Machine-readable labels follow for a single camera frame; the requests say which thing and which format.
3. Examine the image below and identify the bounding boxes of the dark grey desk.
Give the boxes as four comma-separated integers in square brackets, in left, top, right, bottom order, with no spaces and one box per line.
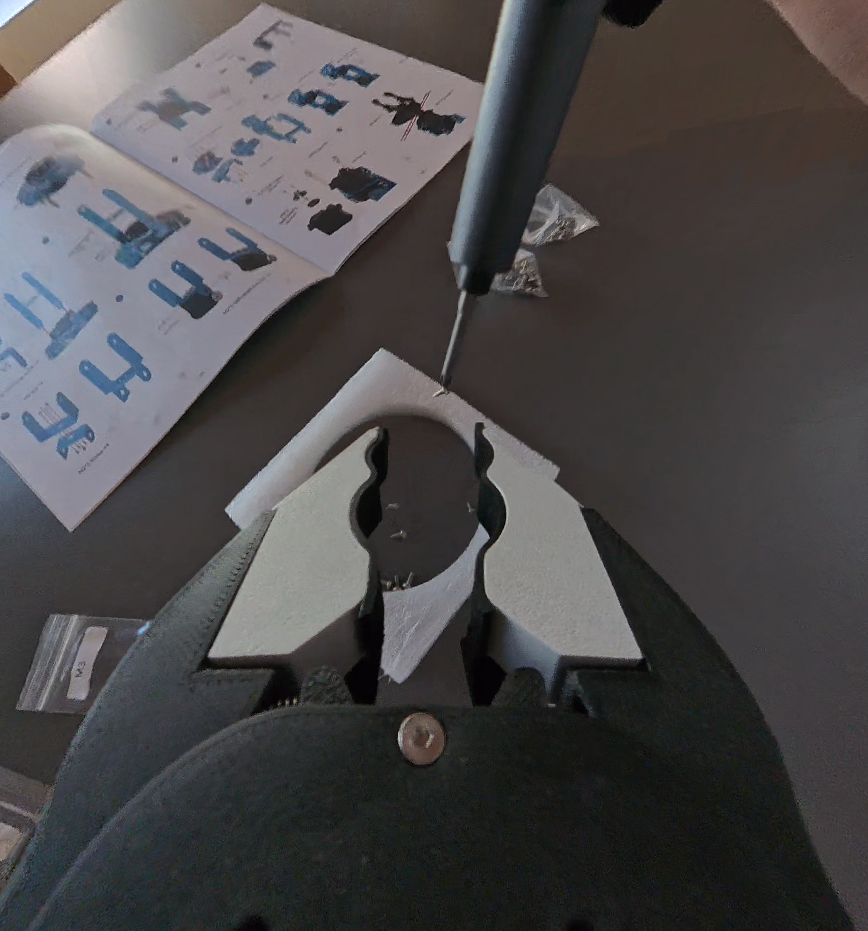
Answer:
[0,0,868,931]

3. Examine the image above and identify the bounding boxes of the printed instruction booklet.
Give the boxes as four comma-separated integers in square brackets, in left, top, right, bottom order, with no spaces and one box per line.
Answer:
[0,2,487,532]

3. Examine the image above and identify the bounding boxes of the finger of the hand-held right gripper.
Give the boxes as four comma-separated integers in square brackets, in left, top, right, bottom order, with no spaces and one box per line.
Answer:
[603,0,666,30]

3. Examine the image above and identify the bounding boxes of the black electric screwdriver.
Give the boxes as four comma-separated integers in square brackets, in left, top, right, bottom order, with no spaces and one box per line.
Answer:
[437,0,604,386]

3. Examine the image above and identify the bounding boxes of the white foam square with hole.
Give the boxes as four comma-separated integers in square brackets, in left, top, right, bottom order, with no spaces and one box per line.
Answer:
[225,348,561,686]

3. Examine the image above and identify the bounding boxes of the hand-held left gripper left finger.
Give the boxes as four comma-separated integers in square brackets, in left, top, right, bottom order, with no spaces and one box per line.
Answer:
[209,428,393,703]

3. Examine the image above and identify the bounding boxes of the person's right forearm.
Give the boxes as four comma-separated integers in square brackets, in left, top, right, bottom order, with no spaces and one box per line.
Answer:
[765,0,868,126]

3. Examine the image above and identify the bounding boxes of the scattered loose screws group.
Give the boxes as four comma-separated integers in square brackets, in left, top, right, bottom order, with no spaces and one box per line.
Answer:
[379,498,479,592]

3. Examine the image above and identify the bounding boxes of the crumpled clear screw bag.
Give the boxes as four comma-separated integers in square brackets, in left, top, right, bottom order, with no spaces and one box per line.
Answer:
[520,182,601,248]
[494,247,550,299]

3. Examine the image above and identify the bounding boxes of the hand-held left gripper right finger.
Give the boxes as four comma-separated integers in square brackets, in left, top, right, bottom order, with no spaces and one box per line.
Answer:
[460,424,647,704]

